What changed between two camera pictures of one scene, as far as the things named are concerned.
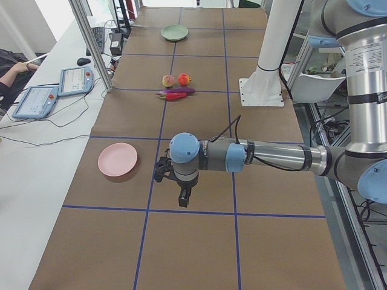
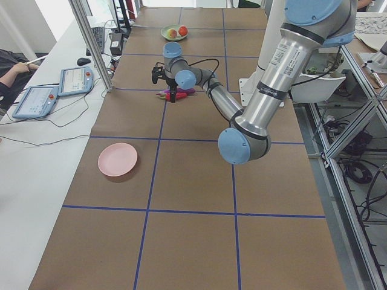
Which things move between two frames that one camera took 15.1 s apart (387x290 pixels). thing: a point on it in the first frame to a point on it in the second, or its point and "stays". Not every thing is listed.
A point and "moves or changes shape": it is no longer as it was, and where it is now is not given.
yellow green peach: (168, 81) moves or changes shape
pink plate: (117, 159) stays
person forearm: (17, 68) stays
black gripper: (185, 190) to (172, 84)
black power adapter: (116, 39) stays
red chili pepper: (174, 96) stays
